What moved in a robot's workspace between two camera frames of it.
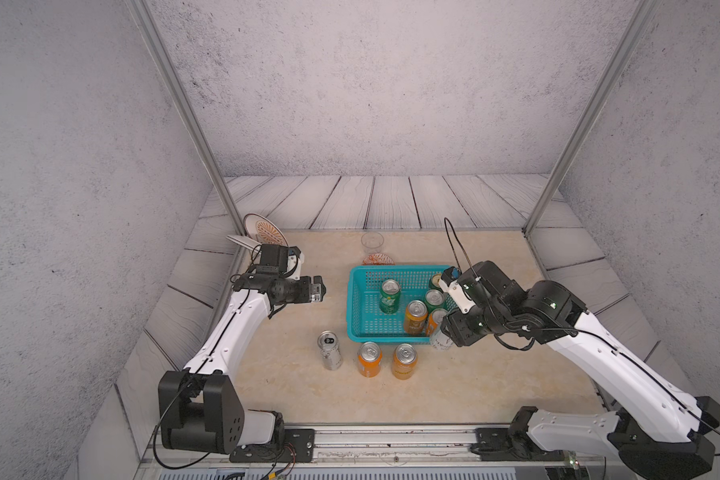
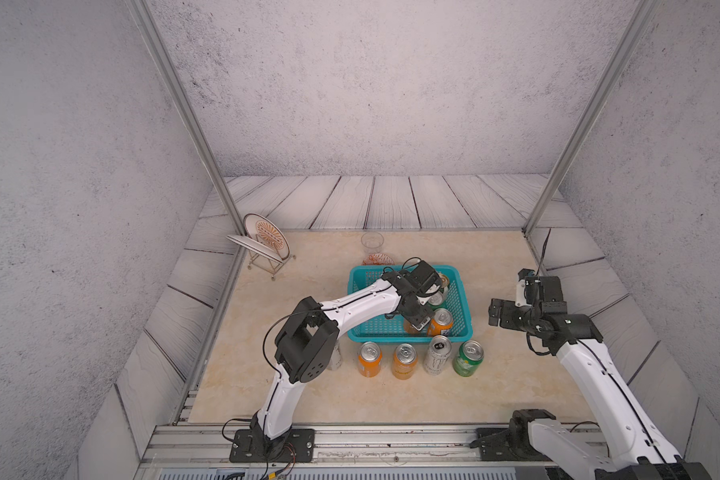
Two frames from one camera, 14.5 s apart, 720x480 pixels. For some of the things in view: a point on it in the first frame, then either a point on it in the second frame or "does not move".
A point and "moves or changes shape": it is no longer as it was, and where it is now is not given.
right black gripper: [455, 328] -> [506, 317]
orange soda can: [370, 359] does not move
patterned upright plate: [260, 229] does not move
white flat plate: [246, 243] does not move
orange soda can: [404, 360] does not move
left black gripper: [305, 293] -> [423, 318]
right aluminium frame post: [642, 13] does not move
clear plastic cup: [372, 242] does not move
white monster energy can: [441, 341] moves or changes shape
